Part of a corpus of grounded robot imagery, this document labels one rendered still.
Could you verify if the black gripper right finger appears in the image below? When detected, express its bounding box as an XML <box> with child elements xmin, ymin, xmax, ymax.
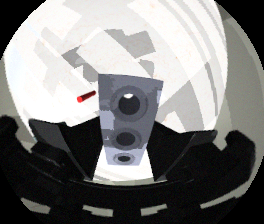
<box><xmin>146</xmin><ymin>119</ymin><xmax>218</xmax><ymax>182</ymax></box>

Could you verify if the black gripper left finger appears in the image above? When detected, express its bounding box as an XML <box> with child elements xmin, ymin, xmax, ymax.
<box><xmin>27</xmin><ymin>116</ymin><xmax>103</xmax><ymax>181</ymax></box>

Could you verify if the grey plate with three holes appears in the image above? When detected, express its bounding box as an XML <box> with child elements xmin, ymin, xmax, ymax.
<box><xmin>98</xmin><ymin>73</ymin><xmax>164</xmax><ymax>166</ymax></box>

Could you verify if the red peg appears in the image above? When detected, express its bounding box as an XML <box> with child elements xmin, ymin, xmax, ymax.
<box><xmin>77</xmin><ymin>91</ymin><xmax>96</xmax><ymax>103</ymax></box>

